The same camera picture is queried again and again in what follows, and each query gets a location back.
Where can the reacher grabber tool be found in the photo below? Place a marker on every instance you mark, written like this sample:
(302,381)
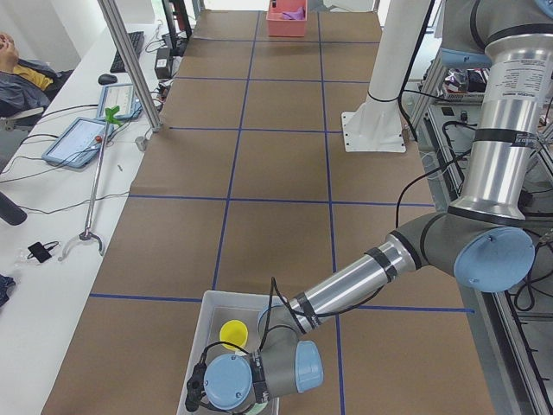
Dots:
(87,234)

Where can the pink plastic bin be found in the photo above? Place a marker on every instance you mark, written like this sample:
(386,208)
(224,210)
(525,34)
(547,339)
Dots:
(277,27)

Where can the aluminium frame post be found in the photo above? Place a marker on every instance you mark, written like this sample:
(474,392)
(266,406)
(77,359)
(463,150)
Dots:
(115,24)

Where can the seated person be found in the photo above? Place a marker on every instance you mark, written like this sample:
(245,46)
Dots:
(26,85)

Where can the black computer mouse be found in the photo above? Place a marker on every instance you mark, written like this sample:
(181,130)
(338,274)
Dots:
(107,79)

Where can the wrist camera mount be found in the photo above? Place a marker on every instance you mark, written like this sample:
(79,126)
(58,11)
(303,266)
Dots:
(195,387)

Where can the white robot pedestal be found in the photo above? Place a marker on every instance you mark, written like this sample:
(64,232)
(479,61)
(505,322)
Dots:
(376,125)

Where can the yellow plastic cup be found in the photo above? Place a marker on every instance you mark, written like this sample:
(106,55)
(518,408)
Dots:
(234,334)

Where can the near blue teach pendant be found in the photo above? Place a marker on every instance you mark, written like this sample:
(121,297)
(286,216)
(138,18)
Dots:
(78,144)

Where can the clear plastic bin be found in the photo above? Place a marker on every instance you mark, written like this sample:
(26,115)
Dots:
(218,307)

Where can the mint green bowl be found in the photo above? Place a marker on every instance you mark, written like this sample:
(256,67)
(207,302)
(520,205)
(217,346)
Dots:
(256,409)

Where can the small black card device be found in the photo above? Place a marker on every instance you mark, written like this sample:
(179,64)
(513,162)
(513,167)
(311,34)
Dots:
(39,252)

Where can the black power adapter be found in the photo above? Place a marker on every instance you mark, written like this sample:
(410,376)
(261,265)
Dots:
(164,63)

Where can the blue teach pendant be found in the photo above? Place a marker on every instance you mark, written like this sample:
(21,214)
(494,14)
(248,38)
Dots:
(122,95)
(78,144)

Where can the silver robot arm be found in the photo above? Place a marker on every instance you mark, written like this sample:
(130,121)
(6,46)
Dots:
(479,240)

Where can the purple cloth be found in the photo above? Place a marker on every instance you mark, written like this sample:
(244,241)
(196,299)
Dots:
(294,15)

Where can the far blue teach pendant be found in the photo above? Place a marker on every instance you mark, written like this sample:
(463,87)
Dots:
(122,95)

